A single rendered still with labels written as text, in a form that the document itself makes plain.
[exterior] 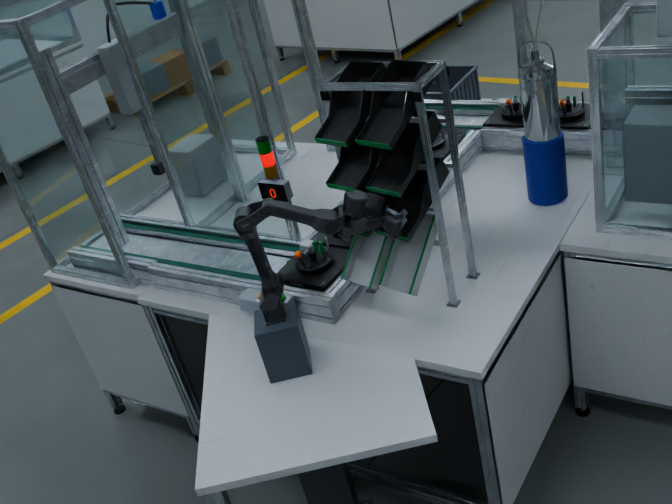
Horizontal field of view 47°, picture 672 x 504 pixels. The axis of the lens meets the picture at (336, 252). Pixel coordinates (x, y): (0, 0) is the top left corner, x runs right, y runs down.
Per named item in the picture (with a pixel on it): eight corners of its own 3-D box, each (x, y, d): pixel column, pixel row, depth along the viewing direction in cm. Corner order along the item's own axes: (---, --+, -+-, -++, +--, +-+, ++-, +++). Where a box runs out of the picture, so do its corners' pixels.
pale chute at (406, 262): (417, 297, 252) (409, 294, 249) (385, 287, 261) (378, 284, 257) (443, 215, 253) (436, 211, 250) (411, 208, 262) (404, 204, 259)
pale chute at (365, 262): (377, 290, 260) (369, 287, 257) (348, 281, 269) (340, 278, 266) (402, 210, 262) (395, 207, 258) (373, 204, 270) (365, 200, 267)
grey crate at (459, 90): (455, 131, 444) (449, 93, 432) (362, 128, 478) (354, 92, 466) (483, 101, 472) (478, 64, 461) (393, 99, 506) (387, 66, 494)
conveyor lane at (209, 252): (332, 312, 278) (326, 289, 273) (164, 279, 323) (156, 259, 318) (370, 267, 297) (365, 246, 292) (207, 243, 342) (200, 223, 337)
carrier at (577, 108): (588, 131, 334) (587, 104, 328) (534, 129, 347) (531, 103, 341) (604, 108, 350) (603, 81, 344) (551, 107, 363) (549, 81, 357)
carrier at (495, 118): (533, 129, 347) (530, 103, 341) (483, 127, 360) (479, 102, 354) (550, 107, 363) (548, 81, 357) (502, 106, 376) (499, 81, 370)
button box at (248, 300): (286, 320, 272) (282, 306, 269) (240, 311, 284) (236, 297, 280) (297, 308, 277) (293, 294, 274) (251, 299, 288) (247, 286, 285)
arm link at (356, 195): (323, 233, 227) (328, 197, 221) (322, 219, 234) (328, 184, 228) (361, 237, 228) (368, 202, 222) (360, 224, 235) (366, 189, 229)
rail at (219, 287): (334, 324, 271) (327, 299, 265) (154, 288, 319) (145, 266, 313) (342, 315, 275) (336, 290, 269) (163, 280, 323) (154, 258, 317)
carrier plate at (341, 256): (326, 291, 273) (324, 287, 272) (272, 282, 286) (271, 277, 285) (359, 254, 289) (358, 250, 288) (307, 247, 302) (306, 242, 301)
